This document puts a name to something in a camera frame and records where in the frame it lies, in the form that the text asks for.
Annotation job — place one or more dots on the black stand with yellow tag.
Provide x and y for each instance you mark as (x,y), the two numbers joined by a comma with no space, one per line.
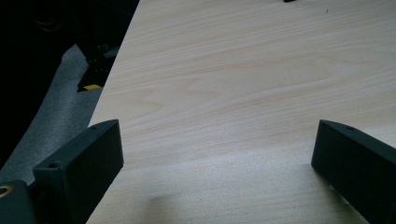
(95,73)

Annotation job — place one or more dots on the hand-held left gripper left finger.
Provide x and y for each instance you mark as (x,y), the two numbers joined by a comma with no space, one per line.
(81,168)

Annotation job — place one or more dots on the small black object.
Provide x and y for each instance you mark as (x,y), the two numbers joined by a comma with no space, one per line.
(289,1)

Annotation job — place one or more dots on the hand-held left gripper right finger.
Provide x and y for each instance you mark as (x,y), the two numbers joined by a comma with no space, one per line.
(358,168)

